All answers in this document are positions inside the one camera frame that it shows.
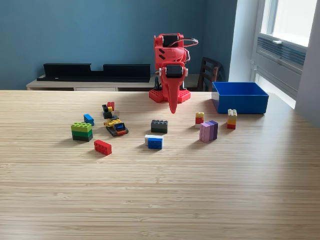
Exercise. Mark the dark grey lego brick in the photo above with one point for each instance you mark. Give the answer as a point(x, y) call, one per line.
point(159, 127)

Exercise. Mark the purple lego block stack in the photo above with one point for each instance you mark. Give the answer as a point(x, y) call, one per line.
point(208, 131)

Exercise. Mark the beige orange red lego stack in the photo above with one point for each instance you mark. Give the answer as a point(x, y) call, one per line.
point(232, 118)

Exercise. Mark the red lego brick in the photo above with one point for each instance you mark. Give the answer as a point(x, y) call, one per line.
point(103, 147)

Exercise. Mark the yellow red white lego stack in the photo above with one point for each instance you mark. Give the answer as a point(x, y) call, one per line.
point(199, 117)

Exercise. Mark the blue plastic bin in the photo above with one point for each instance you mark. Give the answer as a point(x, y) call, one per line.
point(240, 103)

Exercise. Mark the blue and white lego block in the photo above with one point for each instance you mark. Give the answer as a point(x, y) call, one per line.
point(155, 143)

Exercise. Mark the small blue lego brick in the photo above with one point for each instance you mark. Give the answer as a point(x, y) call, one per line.
point(89, 119)

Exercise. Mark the green lego block stack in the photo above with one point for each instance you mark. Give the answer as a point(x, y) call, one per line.
point(82, 131)

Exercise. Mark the dark wooden chair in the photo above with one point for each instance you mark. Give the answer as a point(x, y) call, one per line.
point(203, 75)

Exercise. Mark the yellow toy digger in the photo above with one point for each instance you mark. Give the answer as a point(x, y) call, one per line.
point(116, 127)

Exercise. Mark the grey window vent grille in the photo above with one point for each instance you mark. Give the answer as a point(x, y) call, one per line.
point(287, 53)

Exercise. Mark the pale wooden sideboard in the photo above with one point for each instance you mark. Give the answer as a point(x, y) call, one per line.
point(50, 85)

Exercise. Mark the white window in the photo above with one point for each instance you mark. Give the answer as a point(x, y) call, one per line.
point(295, 20)

